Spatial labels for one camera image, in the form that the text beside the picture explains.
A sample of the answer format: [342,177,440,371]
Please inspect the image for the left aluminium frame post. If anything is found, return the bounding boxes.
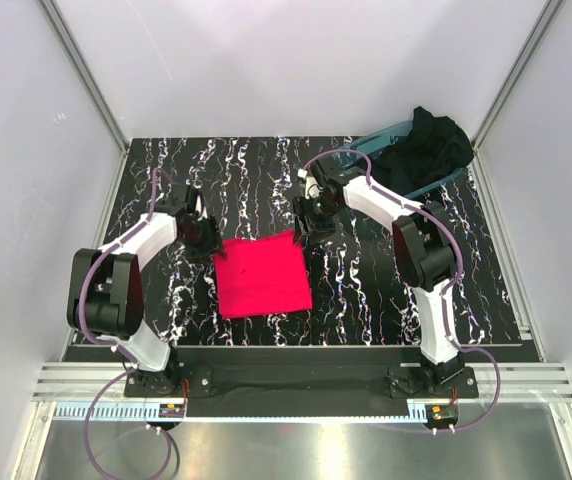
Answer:
[37,0,130,154]

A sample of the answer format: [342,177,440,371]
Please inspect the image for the black t shirt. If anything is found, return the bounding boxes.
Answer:
[372,106,473,198]

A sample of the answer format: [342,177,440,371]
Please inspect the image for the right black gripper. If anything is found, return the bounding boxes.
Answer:
[291,195,342,246]

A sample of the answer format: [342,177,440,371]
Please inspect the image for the aluminium front rail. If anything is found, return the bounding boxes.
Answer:
[32,362,572,403]

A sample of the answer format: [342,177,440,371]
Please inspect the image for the right aluminium frame post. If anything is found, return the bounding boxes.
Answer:
[472,0,565,150]

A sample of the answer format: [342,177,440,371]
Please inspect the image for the pink red t shirt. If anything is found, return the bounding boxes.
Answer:
[214,230,313,319]

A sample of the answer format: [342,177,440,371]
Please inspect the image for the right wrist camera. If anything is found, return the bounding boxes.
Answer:
[298,154,341,199]

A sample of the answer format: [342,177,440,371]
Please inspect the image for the teal transparent plastic bin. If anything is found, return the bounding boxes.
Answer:
[336,120,465,199]

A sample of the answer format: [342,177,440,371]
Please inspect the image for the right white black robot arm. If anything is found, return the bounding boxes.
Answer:
[292,169,464,397]

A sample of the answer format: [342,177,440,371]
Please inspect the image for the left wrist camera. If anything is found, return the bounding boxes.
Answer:
[154,185,207,217]

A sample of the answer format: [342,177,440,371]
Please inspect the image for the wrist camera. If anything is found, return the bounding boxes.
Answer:
[298,154,341,199]
[154,185,207,217]

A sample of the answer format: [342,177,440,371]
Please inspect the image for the aluminium frame post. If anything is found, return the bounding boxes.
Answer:
[472,0,565,150]
[37,0,130,154]

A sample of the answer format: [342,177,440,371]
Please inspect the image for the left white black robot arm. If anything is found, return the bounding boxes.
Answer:
[66,209,224,396]

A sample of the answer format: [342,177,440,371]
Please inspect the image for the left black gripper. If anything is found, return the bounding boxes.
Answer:
[179,215,227,265]

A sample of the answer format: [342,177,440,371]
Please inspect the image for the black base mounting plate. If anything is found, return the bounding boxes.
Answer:
[125,346,474,410]

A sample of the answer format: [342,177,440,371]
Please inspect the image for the white slotted cable duct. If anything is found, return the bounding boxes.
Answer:
[53,402,435,422]

